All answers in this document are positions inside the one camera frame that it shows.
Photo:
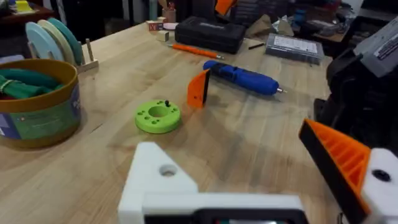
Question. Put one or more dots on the bare white left gripper left finger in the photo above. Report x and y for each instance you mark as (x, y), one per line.
(149, 174)

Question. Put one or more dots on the white orange left gripper right finger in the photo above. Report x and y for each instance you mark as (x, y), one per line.
(351, 161)

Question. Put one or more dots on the small black screw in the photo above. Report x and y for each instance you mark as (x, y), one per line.
(167, 103)

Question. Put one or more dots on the blue electric screwdriver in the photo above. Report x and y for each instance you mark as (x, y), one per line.
(245, 77)

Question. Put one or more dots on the green disc with holes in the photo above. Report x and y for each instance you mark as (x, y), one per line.
(157, 121)

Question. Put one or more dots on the orange ribbed wedge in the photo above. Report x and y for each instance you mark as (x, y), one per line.
(196, 90)

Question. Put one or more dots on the wooden peg rack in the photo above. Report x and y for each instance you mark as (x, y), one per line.
(88, 63)

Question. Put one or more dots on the round tub with toys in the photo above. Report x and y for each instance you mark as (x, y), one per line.
(40, 109)

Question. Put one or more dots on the clear plastic parts box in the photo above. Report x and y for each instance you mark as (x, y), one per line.
(293, 48)

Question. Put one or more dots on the orange pen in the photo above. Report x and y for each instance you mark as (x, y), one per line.
(196, 51)

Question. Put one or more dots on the small wooden block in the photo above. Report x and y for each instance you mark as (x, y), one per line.
(163, 36)

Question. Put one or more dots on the small red white box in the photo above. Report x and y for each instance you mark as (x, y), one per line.
(155, 26)

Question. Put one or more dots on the pink round lid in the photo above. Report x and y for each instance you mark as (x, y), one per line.
(171, 26)

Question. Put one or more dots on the black marker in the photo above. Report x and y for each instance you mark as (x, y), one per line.
(256, 46)

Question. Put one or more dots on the black tool case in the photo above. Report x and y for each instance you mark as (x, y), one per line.
(210, 34)

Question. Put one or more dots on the teal plate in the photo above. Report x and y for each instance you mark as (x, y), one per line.
(73, 40)

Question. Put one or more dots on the cream plate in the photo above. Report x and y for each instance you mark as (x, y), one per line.
(62, 43)

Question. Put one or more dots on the cup with tools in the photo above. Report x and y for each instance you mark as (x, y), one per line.
(169, 15)

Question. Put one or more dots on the crumpled brown paper bag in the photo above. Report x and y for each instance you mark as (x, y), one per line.
(261, 26)

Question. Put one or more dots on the light blue plate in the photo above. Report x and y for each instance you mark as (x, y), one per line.
(42, 43)

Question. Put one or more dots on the yellow toy block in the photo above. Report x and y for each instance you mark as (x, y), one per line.
(23, 6)

